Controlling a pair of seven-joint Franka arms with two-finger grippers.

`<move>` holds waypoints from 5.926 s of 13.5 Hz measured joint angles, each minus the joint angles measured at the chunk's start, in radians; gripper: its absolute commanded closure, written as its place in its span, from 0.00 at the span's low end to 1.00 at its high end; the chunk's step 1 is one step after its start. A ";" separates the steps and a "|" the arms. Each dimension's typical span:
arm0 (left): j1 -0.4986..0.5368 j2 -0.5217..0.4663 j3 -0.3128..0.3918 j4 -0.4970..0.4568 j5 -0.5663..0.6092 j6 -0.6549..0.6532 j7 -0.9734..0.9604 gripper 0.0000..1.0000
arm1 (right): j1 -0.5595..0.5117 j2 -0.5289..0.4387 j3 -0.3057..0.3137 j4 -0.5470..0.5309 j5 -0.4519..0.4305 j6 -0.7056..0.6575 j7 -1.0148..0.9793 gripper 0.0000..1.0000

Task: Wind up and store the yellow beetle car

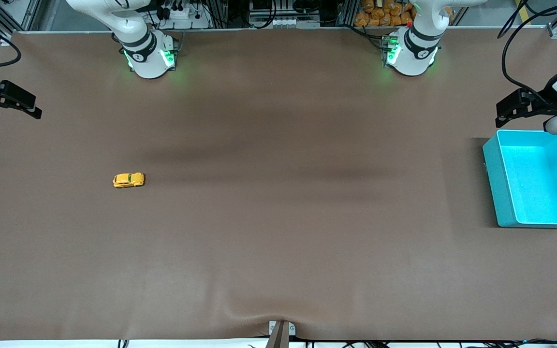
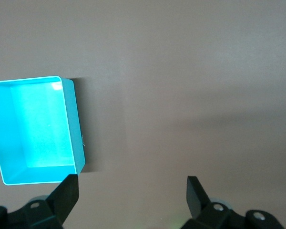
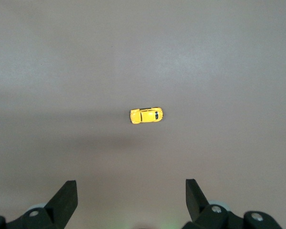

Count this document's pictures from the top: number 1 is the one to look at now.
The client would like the yellow beetle toy car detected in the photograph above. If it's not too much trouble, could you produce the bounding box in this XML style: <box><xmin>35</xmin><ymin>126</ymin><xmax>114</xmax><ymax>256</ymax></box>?
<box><xmin>112</xmin><ymin>172</ymin><xmax>146</xmax><ymax>189</ymax></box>

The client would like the teal plastic bin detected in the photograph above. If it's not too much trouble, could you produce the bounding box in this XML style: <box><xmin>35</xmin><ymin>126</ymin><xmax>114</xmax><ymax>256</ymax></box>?
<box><xmin>483</xmin><ymin>129</ymin><xmax>557</xmax><ymax>229</ymax></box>

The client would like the bag of orange items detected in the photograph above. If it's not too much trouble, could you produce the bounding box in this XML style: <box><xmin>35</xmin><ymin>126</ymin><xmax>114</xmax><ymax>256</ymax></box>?
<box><xmin>354</xmin><ymin>0</ymin><xmax>417</xmax><ymax>28</ymax></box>

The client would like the white power strip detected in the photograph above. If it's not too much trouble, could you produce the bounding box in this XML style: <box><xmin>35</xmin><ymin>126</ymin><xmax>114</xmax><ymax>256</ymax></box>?
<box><xmin>160</xmin><ymin>0</ymin><xmax>211</xmax><ymax>29</ymax></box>

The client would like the black and silver electronics rack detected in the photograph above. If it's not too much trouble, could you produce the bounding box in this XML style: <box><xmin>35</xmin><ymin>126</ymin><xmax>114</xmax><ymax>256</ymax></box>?
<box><xmin>249</xmin><ymin>0</ymin><xmax>322</xmax><ymax>29</ymax></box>

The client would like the brown table mat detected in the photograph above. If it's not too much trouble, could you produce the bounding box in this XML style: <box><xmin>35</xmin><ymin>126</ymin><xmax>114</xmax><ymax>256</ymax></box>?
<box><xmin>0</xmin><ymin>27</ymin><xmax>557</xmax><ymax>341</ymax></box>

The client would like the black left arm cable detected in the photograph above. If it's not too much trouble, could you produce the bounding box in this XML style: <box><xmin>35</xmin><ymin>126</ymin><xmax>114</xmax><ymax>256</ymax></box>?
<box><xmin>500</xmin><ymin>0</ymin><xmax>557</xmax><ymax>102</ymax></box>

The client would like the aluminium frame profile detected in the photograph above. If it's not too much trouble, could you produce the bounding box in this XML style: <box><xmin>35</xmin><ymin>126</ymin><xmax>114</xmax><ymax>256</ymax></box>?
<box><xmin>0</xmin><ymin>0</ymin><xmax>43</xmax><ymax>37</ymax></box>

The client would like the thin black hanging cable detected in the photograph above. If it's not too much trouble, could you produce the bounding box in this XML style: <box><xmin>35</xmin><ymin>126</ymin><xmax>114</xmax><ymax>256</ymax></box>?
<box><xmin>498</xmin><ymin>0</ymin><xmax>533</xmax><ymax>39</ymax></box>

